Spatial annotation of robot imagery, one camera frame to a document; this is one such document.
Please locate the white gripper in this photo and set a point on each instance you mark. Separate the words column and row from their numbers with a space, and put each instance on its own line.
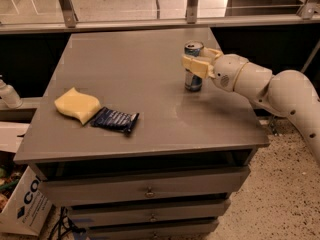
column 227, row 71

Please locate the silver blue redbull can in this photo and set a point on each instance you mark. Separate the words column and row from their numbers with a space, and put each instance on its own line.
column 193, row 83

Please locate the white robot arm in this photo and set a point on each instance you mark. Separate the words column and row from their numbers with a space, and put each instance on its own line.
column 288, row 94

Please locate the dark blue snack packet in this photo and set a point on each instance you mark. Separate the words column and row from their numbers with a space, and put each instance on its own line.
column 114, row 120

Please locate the grey drawer cabinet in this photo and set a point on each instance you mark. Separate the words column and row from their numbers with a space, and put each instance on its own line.
column 177, row 130

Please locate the top grey drawer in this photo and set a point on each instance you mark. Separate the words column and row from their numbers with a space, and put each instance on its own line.
column 144, row 186

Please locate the grey drawer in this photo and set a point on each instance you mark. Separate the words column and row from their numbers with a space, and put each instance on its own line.
column 144, row 186
column 154, row 231
column 150, row 213

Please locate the yellow sponge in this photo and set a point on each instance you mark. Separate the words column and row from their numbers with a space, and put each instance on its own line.
column 78, row 105

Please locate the bottom grey drawer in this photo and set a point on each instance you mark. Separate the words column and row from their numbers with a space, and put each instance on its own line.
column 154, row 231

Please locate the middle grey drawer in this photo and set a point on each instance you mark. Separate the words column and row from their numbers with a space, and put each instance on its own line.
column 150, row 213

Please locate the white plastic bottle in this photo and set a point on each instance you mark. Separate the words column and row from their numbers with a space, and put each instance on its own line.
column 9, row 95

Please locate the white cardboard box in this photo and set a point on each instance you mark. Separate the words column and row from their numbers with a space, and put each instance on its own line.
column 25, row 209

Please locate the metal railing frame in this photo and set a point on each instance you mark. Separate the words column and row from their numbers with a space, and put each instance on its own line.
column 27, row 16

